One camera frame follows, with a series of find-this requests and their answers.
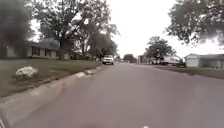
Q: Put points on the white car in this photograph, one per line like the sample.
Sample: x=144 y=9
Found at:
x=108 y=60

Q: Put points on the small distant tree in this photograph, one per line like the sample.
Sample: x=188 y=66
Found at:
x=129 y=58

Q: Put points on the distant building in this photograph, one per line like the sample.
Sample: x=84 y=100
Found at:
x=141 y=59

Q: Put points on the grey asphalt road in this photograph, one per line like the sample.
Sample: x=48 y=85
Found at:
x=133 y=96

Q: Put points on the round-crowned tree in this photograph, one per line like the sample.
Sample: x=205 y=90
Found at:
x=159 y=46

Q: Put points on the white van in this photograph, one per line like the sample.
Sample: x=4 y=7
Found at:
x=170 y=60

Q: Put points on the tall spreading tree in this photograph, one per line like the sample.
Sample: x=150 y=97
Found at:
x=70 y=23

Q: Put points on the low house with dark roof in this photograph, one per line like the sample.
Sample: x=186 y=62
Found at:
x=41 y=50

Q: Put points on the pale concrete kerb strip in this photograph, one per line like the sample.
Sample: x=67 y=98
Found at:
x=36 y=96

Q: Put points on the pale rock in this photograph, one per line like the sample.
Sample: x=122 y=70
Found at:
x=26 y=71

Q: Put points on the low house with white garage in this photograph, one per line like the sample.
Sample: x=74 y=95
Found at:
x=203 y=61

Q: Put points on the big overhanging tree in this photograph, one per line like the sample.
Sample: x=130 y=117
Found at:
x=196 y=20

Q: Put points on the large dark tree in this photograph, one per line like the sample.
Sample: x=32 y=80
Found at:
x=11 y=23

